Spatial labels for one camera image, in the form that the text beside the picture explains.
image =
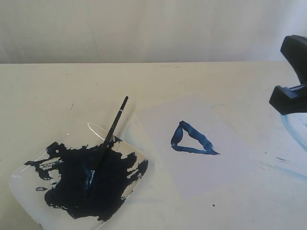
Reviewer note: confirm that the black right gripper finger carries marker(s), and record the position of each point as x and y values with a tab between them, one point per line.
294	49
289	100

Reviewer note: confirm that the white square paint plate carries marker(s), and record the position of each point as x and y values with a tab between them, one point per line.
59	191

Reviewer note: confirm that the black paintbrush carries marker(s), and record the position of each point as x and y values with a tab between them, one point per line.
93	166

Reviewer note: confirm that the white paper sheet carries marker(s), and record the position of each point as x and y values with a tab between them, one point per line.
195	147

